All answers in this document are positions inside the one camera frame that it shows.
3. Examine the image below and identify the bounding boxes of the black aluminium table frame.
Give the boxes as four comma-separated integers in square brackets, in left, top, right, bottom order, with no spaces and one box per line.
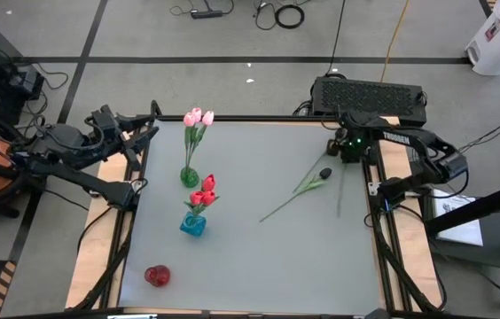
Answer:
[70,99,449,319]

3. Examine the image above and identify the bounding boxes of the black power strip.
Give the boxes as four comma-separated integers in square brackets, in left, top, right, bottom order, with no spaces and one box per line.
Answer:
[190,8,224,19]

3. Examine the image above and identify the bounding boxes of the red glass vase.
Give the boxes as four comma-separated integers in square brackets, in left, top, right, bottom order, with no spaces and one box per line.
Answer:
[144,264,172,288]

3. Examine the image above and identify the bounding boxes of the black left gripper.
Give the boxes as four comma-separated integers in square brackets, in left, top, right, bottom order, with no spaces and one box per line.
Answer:
[85,105,160,172]

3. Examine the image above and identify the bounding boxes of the white paper booklet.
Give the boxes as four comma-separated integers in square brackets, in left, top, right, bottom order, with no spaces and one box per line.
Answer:
[431,188,485,247]

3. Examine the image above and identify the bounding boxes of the green glass vase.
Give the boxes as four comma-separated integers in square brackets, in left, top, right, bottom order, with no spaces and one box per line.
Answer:
[179,167,200,189]

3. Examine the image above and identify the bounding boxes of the black perforated computer case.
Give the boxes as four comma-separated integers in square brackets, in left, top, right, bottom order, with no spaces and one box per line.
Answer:
[310,75,428,129]

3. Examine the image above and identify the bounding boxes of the wooden table side board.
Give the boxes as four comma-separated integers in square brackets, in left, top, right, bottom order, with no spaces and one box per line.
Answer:
[66,115,145,310]
[364,115,444,310]

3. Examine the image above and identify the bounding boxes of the long yellow cable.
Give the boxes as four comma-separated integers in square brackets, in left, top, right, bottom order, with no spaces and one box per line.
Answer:
[380,0,410,84]

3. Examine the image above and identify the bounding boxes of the red artificial tulip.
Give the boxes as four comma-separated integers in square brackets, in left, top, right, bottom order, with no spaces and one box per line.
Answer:
[190,190,220,219]
[191,174,217,218]
[183,191,205,219]

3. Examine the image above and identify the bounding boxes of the long black cable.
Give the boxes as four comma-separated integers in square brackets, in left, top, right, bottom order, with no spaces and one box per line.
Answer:
[324,0,348,76]

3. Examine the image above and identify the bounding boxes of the blue cut-glass vase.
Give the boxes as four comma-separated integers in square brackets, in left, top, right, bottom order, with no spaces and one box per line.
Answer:
[179,211,207,237]

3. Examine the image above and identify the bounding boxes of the coiled black cable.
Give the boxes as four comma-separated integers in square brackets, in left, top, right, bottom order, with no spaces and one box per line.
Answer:
[274,3,307,30]

